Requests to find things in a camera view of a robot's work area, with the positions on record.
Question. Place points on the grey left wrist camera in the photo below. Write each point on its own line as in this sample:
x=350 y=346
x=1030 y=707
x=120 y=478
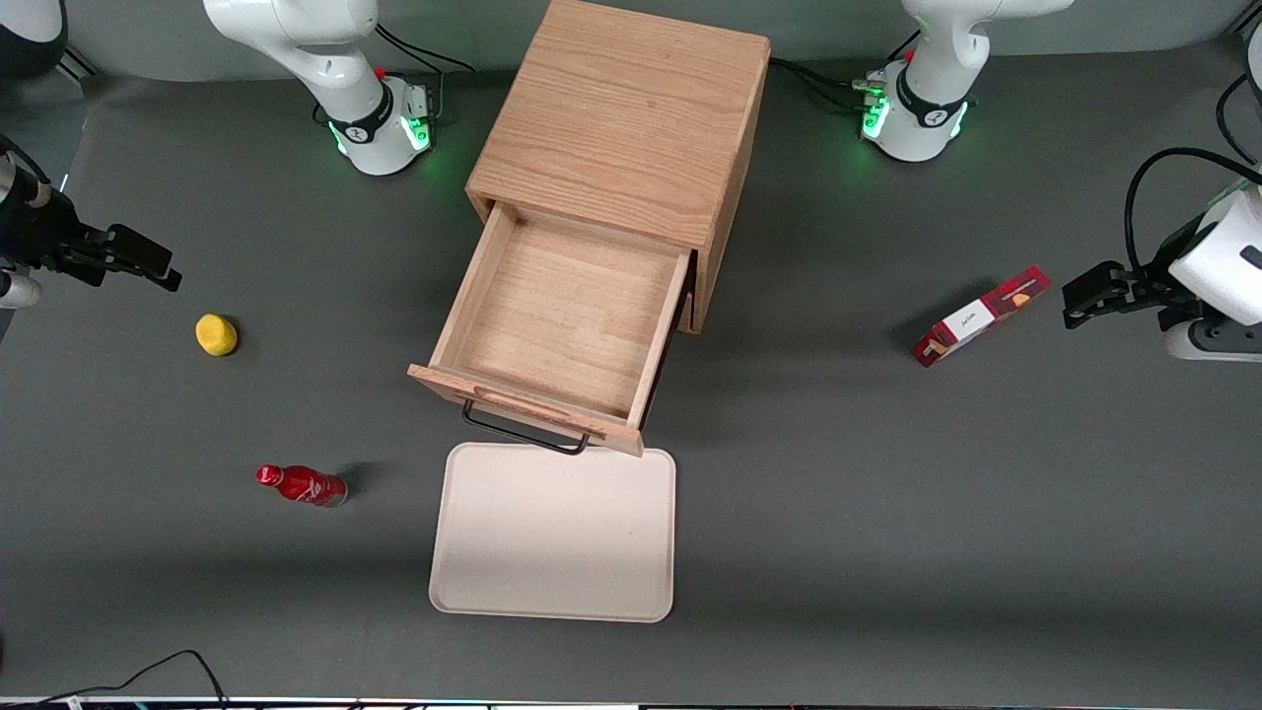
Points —
x=1213 y=343

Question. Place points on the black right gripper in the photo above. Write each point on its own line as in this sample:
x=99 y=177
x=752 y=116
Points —
x=47 y=240

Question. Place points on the beige plastic tray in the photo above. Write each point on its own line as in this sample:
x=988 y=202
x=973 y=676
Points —
x=552 y=542

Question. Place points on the yellow lemon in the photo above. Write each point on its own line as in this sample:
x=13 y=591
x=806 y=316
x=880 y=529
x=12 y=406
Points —
x=216 y=335

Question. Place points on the red and white carton box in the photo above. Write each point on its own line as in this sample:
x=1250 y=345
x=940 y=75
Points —
x=978 y=318

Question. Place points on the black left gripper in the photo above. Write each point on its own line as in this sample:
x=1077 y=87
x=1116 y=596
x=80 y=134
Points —
x=1154 y=288

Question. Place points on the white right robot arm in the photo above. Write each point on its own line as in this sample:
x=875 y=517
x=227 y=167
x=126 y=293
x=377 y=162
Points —
x=296 y=39

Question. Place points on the grey aluminium frame rail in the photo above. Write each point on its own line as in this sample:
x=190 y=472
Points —
x=79 y=63

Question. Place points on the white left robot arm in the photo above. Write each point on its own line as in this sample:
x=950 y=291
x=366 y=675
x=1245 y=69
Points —
x=937 y=59

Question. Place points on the wooden drawer with wood grip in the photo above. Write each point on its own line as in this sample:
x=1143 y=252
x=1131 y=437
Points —
x=562 y=306

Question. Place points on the oak wooden drawer cabinet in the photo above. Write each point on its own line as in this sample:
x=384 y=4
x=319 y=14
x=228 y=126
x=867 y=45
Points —
x=621 y=108

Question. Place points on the red soda bottle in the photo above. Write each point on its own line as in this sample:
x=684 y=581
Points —
x=301 y=485

